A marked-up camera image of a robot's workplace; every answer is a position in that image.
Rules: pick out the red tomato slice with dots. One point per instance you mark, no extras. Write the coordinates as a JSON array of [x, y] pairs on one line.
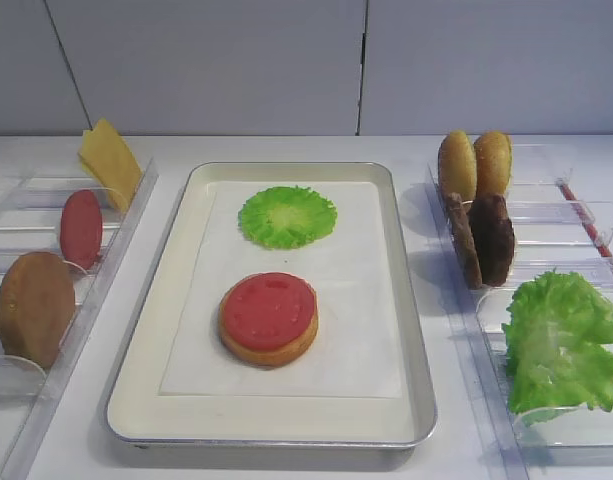
[[266, 311], [81, 229]]

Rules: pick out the round flat lettuce leaf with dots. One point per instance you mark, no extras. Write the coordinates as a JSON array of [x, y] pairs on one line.
[[287, 217]]

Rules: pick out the toasted bread slice on tray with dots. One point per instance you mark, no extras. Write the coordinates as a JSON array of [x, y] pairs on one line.
[[271, 358]]

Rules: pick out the left brown meat patty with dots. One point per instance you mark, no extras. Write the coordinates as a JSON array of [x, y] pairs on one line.
[[463, 240]]

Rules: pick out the front yellow cheese slice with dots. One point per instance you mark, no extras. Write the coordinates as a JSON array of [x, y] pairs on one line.
[[115, 165]]

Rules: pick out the yellow cheese slice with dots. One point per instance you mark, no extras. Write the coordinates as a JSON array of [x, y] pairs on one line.
[[115, 165], [85, 153]]

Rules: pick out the rear yellow cheese slice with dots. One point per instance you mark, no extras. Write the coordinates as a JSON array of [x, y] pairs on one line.
[[85, 153]]

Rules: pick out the ruffled green lettuce leaf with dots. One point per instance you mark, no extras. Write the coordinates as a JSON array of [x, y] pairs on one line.
[[556, 340]]

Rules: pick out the brown bread slice in rack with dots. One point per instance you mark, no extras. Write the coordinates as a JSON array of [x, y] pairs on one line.
[[37, 303]]

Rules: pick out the cream metal baking tray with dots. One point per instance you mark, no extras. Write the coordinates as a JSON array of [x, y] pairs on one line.
[[139, 412]]

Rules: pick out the white paper tray liner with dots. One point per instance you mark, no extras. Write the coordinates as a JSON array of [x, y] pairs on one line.
[[356, 351]]

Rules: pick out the left sesame bun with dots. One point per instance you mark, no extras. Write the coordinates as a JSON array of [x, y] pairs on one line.
[[457, 168]]

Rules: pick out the sesame bun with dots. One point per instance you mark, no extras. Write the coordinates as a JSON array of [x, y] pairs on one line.
[[493, 151], [457, 168]]

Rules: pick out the right sesame bun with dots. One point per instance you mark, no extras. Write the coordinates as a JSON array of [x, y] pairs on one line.
[[493, 151]]

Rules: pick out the right clear acrylic rack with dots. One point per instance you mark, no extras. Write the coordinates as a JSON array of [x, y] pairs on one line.
[[548, 442]]

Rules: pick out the clear acrylic rack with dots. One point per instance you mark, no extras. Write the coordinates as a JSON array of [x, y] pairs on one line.
[[30, 214], [548, 442]]

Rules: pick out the left clear acrylic rack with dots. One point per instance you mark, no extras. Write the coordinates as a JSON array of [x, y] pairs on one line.
[[30, 214]]

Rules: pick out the red rail strip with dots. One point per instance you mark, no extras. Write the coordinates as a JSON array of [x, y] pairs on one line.
[[587, 222]]

